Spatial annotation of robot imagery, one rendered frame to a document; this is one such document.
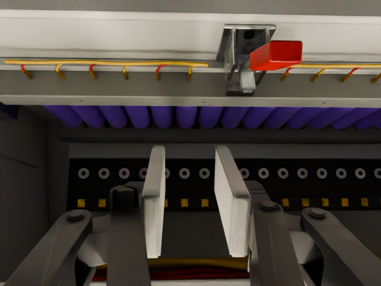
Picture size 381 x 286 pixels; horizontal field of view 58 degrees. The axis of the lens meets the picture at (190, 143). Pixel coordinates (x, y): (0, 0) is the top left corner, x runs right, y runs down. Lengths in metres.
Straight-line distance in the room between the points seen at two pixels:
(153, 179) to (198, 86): 0.09
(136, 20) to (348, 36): 0.12
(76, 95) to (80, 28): 0.05
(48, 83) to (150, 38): 0.08
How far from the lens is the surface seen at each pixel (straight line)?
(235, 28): 0.19
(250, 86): 0.19
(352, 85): 0.26
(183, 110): 0.26
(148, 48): 0.22
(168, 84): 0.23
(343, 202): 0.39
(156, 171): 0.17
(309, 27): 0.21
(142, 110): 0.27
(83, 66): 0.23
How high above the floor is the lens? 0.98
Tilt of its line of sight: 5 degrees up
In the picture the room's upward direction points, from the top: 180 degrees counter-clockwise
